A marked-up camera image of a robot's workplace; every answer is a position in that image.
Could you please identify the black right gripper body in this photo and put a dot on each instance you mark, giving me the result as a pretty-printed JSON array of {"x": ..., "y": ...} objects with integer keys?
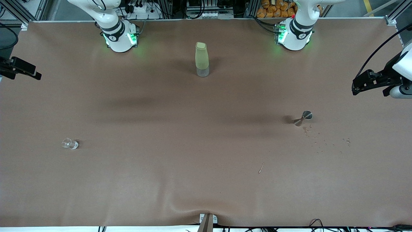
[{"x": 6, "y": 65}]

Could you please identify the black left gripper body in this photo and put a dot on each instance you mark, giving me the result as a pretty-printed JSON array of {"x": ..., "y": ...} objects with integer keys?
[{"x": 387, "y": 75}]

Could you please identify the steel hourglass jigger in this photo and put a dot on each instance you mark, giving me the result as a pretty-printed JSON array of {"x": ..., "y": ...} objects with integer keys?
[{"x": 304, "y": 117}]

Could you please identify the clear glass measuring cup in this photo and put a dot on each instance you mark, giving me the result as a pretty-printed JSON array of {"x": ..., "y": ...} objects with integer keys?
[{"x": 70, "y": 143}]

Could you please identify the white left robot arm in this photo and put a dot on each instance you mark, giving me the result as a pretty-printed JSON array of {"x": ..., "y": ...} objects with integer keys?
[{"x": 294, "y": 35}]

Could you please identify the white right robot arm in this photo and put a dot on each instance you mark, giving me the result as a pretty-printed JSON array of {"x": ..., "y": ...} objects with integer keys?
[{"x": 119, "y": 35}]

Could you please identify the spilled liquid droplets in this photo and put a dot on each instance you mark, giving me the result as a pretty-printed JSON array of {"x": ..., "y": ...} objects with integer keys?
[{"x": 306, "y": 129}]

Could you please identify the orange packets pile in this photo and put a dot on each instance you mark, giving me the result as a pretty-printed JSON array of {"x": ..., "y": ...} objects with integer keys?
[{"x": 273, "y": 9}]

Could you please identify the white power strip with plugs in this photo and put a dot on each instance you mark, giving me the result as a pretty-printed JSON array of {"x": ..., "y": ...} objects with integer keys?
[{"x": 141, "y": 9}]

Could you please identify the small brown twig scrap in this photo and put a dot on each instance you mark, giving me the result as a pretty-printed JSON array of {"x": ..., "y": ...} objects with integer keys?
[{"x": 261, "y": 168}]

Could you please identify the yellow-green frosted bottle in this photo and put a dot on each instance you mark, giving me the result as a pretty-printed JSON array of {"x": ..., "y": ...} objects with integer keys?
[{"x": 202, "y": 58}]

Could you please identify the white long socket strip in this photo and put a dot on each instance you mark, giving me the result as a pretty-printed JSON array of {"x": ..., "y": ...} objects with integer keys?
[{"x": 209, "y": 15}]

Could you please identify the brown table mat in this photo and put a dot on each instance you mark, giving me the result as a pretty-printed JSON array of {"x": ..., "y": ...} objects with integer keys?
[{"x": 206, "y": 177}]

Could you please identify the aluminium frame profile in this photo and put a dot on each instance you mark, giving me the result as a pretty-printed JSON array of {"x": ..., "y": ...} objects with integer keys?
[
  {"x": 397, "y": 13},
  {"x": 29, "y": 11}
]

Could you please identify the wooden clamp bracket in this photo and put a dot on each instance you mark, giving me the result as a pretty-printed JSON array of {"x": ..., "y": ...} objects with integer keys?
[{"x": 206, "y": 222}]

